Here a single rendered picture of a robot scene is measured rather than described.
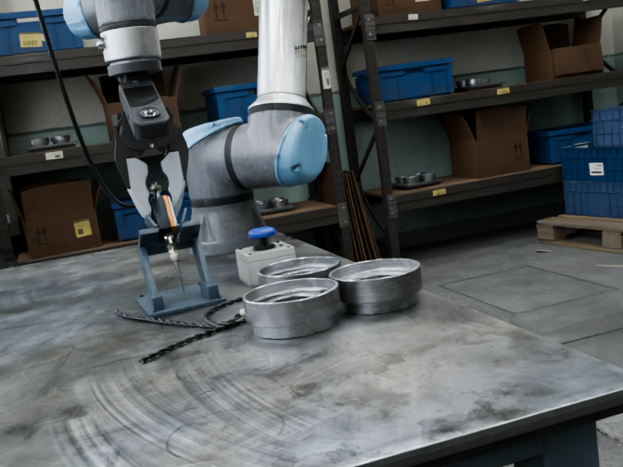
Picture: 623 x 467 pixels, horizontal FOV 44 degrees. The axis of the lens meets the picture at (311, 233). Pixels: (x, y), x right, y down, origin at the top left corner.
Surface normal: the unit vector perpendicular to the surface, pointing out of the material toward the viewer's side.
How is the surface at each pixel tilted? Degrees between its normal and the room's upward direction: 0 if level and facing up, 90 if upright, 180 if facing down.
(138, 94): 31
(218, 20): 92
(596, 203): 91
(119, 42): 90
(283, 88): 76
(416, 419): 0
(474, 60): 90
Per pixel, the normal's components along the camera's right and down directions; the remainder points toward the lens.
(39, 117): 0.31, 0.11
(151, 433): -0.14, -0.98
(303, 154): 0.87, 0.09
